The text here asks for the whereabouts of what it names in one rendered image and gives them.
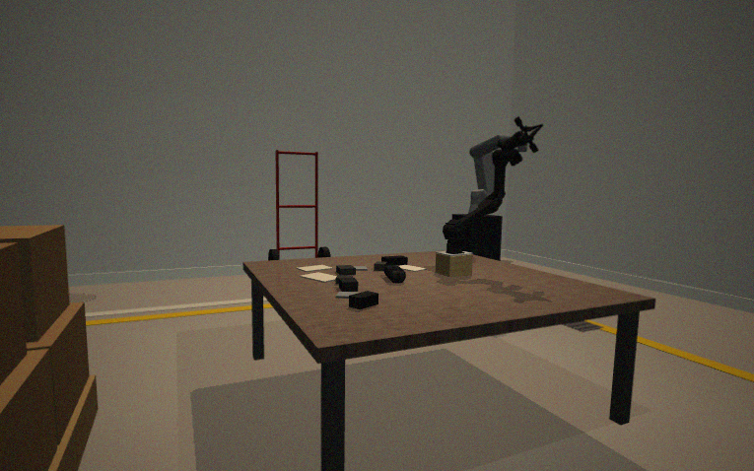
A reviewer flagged beige flat rectangular panel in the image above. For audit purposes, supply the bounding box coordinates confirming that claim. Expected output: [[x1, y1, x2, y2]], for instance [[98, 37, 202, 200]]
[[300, 272, 337, 283]]

